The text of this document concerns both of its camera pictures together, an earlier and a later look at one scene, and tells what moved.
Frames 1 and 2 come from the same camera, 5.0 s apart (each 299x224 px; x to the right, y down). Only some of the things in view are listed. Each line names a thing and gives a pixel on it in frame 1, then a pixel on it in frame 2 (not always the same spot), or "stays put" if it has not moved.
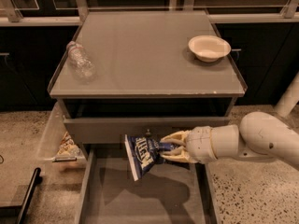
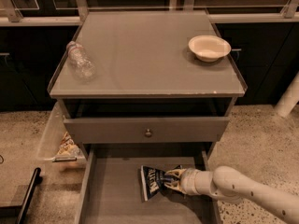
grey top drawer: (113, 130) stays put
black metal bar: (19, 214) stays put
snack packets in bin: (68, 147) stays put
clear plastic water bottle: (81, 62) stays put
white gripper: (199, 144) -> (189, 181)
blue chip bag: (143, 152) -> (152, 180)
